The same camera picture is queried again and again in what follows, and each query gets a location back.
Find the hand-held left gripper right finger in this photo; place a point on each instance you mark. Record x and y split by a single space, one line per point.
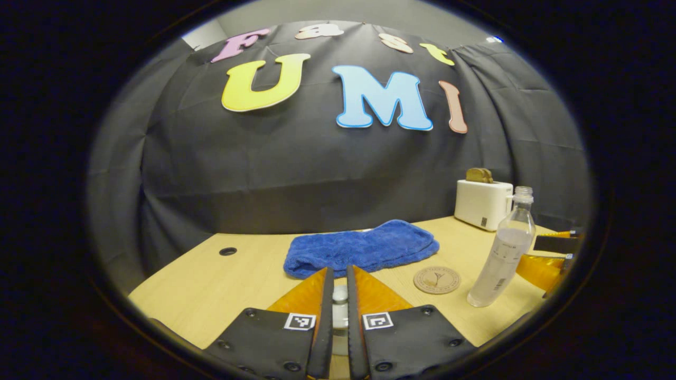
354 327

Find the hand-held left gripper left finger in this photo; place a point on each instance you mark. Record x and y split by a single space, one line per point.
323 327

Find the brown bread slice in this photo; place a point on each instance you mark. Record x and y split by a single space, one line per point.
479 176

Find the white toaster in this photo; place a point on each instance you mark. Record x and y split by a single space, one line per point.
483 203

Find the clear water bottle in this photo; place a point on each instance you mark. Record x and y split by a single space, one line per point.
504 258

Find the black table grommet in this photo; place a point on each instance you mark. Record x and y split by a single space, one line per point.
228 251

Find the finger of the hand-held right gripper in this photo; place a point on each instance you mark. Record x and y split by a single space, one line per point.
544 269
554 244

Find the blue towel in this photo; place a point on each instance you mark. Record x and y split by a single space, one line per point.
364 248

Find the round cork coaster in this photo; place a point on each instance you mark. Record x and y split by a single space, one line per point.
437 279

